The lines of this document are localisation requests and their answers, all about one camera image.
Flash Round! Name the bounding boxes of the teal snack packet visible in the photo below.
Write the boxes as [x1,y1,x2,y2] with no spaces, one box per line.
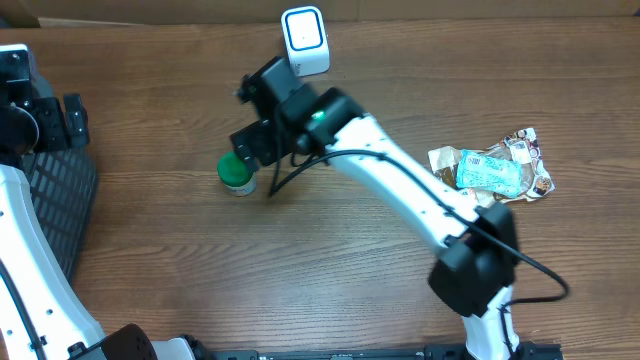
[456,150,523,198]

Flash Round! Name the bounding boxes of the beige Pantree snack bag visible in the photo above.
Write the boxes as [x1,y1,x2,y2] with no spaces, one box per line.
[428,128,555,207]

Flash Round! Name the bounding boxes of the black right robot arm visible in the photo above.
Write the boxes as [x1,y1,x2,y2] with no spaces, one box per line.
[231,85,520,359]

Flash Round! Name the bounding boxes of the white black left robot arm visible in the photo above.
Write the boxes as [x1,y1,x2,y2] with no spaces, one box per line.
[1,96,194,360]

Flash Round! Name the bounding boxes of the white barcode scanner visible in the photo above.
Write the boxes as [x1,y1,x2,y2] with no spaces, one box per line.
[281,5,330,77]

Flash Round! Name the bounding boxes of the grey plastic basket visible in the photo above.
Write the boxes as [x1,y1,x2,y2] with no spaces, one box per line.
[19,74,100,284]

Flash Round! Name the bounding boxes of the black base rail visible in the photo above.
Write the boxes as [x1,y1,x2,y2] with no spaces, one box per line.
[211,342,564,360]

